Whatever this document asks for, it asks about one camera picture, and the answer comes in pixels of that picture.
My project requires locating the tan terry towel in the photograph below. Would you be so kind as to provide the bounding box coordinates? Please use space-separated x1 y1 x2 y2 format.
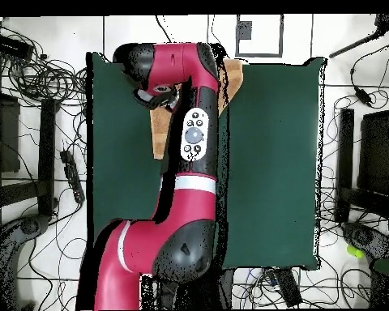
148 58 244 160

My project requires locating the black flat device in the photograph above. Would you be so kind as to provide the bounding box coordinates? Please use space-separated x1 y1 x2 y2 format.
273 267 303 308

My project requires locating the dark flat panel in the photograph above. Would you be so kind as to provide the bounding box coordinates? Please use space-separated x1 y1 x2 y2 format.
357 109 389 195
0 90 21 174

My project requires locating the dark green table cloth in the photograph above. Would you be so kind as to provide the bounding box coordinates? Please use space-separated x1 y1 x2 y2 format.
85 51 327 271

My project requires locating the black power strip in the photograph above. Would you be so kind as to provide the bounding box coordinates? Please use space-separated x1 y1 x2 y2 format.
59 149 86 205

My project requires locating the black L-shaped stand foot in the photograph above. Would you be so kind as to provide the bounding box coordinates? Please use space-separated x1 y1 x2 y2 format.
0 98 57 217
335 108 389 223

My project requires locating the small grey square plate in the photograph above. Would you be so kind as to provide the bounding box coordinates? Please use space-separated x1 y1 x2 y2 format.
235 20 253 40

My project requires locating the yellow-green ball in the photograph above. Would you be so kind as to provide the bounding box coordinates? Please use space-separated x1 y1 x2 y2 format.
346 245 365 259

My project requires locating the black power adapter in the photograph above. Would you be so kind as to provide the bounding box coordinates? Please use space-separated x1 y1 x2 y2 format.
354 87 374 107

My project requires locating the black rod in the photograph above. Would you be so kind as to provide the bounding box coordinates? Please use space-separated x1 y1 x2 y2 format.
328 14 389 59

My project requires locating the black electronics box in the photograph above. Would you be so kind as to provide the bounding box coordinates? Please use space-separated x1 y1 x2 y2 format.
0 32 35 61

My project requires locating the grey square floor frame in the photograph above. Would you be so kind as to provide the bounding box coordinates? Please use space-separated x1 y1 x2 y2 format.
235 14 284 58

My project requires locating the tangled black cable bundle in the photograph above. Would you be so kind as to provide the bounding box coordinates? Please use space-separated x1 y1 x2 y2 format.
0 19 88 108

